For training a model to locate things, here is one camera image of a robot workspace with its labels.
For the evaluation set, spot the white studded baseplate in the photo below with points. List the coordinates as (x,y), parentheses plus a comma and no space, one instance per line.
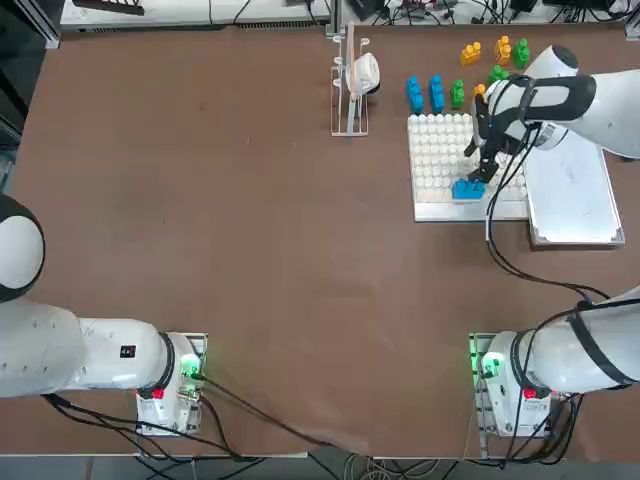
(440,150)

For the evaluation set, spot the aluminium frame post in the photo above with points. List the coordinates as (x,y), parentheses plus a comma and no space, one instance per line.
(54,30)
(632,27)

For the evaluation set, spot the grey aluminium camera post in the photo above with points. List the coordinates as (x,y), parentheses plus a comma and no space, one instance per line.
(334,12)

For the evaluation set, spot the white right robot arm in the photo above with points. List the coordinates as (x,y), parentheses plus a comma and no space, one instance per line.
(615,115)

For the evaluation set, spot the white cup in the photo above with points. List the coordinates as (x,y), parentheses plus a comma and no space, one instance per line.
(367,72)

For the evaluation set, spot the whiteboard with metal frame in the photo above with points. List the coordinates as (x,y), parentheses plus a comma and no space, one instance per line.
(575,200)

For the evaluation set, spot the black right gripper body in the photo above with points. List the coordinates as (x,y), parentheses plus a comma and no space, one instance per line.
(500,150)

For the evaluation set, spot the blue three-stud block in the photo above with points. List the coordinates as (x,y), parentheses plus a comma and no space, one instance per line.
(436,94)
(415,94)
(467,191)

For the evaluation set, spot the yellow two-stud block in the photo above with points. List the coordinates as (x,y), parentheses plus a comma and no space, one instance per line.
(503,50)
(479,90)
(471,54)

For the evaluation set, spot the green two-stud block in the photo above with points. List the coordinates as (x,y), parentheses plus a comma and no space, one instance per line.
(521,52)
(497,74)
(457,94)

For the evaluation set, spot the black power strip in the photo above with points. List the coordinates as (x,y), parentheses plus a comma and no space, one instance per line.
(110,6)

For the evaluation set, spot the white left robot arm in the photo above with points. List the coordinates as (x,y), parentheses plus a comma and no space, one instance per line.
(50,350)

